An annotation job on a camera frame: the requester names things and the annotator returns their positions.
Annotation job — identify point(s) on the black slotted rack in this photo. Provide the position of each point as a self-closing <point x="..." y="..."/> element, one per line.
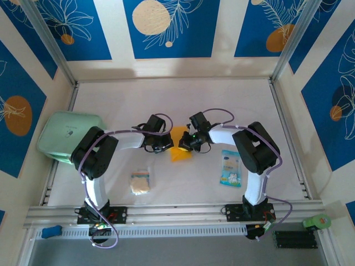
<point x="295" y="239"/>

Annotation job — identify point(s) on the yellow orange cloth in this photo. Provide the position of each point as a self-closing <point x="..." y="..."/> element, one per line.
<point x="180" y="156"/>

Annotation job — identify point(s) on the small blue foam block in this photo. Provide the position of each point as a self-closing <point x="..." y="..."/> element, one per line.
<point x="51" y="232"/>

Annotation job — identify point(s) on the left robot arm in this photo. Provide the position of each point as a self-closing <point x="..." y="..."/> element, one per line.
<point x="94" y="188"/>

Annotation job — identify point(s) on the aluminium mounting rail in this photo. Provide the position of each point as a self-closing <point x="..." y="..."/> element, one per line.
<point x="177" y="213"/>

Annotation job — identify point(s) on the blue white wipes packet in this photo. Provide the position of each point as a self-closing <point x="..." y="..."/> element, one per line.
<point x="230" y="169"/>

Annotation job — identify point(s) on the aluminium frame post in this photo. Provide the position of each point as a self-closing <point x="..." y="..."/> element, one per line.
<point x="47" y="41"/>
<point x="296" y="38"/>

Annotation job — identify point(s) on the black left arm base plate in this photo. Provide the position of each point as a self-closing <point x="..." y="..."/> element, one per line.
<point x="119" y="214"/>

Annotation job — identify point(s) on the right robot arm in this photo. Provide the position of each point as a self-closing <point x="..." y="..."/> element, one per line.
<point x="255" y="185"/>

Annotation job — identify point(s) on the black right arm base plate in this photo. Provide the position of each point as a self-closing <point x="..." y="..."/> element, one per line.
<point x="233" y="212"/>

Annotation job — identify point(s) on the green tape roll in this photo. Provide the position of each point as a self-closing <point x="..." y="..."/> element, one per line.
<point x="317" y="223"/>

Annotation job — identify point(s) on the clear bag of cotton pads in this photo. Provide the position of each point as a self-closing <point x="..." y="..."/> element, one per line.
<point x="141" y="181"/>

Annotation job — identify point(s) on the mint green zip pouch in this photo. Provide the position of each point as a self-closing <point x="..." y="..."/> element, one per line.
<point x="61" y="133"/>

